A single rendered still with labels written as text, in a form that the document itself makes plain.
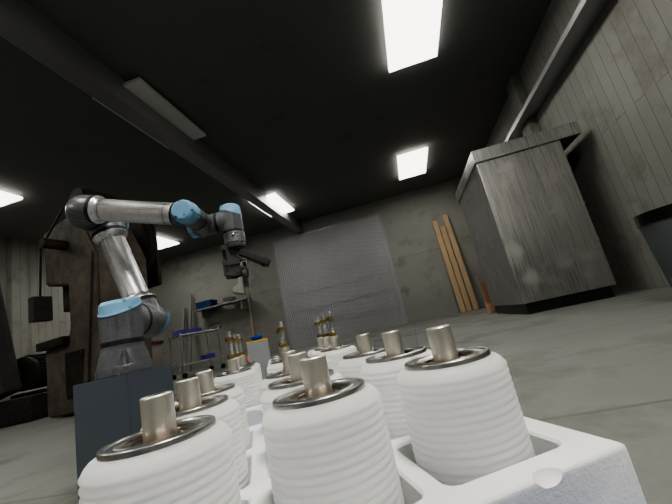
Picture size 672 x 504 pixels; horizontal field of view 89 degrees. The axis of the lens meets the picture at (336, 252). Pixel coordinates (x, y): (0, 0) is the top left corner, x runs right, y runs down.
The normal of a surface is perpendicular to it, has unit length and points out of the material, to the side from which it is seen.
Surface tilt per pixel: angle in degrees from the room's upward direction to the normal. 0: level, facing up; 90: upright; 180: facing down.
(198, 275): 90
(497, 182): 90
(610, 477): 90
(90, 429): 90
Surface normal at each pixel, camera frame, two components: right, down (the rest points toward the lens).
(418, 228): -0.22, -0.16
